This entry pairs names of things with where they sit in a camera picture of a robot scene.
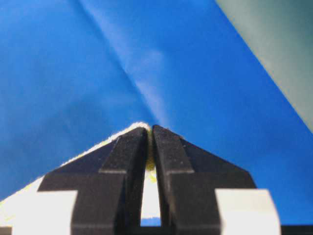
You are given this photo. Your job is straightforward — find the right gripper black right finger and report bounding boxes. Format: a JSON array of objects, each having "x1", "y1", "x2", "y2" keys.
[{"x1": 153, "y1": 125, "x2": 281, "y2": 235}]

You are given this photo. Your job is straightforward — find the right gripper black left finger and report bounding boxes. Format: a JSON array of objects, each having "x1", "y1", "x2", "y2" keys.
[{"x1": 12, "y1": 127, "x2": 148, "y2": 235}]

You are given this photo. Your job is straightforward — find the blue table cloth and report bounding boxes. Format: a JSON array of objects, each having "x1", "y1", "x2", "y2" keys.
[{"x1": 0, "y1": 0, "x2": 313, "y2": 225}]

